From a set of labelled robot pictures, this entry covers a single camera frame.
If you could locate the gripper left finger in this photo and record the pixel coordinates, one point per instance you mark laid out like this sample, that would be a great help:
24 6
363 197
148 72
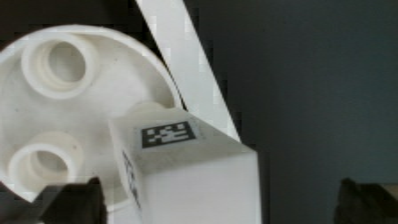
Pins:
68 204

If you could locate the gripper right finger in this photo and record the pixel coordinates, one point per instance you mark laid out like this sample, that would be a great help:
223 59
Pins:
367 203

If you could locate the white stool leg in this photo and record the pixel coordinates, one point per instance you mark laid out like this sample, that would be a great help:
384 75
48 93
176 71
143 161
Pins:
187 168

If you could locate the white right fence bar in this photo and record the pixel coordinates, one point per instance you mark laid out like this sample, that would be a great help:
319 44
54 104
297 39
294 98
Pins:
173 31

